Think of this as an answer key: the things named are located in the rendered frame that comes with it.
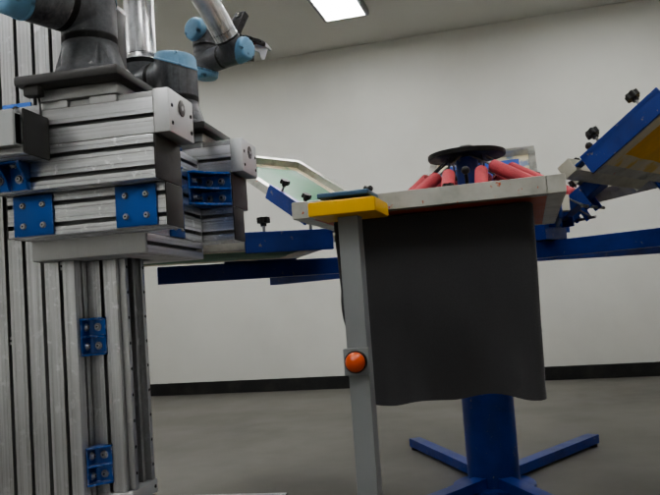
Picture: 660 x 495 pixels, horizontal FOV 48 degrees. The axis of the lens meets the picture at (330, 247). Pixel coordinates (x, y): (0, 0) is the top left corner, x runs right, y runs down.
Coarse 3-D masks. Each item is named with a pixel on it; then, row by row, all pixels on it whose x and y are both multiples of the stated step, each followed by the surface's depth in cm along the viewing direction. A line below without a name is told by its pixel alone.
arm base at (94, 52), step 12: (72, 36) 152; (84, 36) 152; (96, 36) 153; (108, 36) 155; (72, 48) 152; (84, 48) 151; (96, 48) 152; (108, 48) 154; (60, 60) 154; (72, 60) 150; (84, 60) 150; (96, 60) 152; (108, 60) 153; (120, 60) 156
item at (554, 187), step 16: (544, 176) 150; (560, 176) 150; (384, 192) 159; (400, 192) 158; (416, 192) 157; (432, 192) 156; (448, 192) 155; (464, 192) 155; (480, 192) 154; (496, 192) 153; (512, 192) 152; (528, 192) 151; (544, 192) 150; (560, 192) 151; (304, 208) 164; (400, 208) 158; (416, 208) 160; (320, 224) 178; (544, 224) 225
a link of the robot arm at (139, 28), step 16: (128, 0) 213; (144, 0) 213; (128, 16) 212; (144, 16) 213; (128, 32) 212; (144, 32) 212; (128, 48) 212; (144, 48) 212; (128, 64) 210; (144, 64) 210
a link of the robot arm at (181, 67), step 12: (156, 60) 204; (168, 60) 201; (180, 60) 202; (192, 60) 205; (144, 72) 206; (156, 72) 203; (168, 72) 201; (180, 72) 201; (192, 72) 204; (156, 84) 204; (168, 84) 201; (180, 84) 201; (192, 84) 204
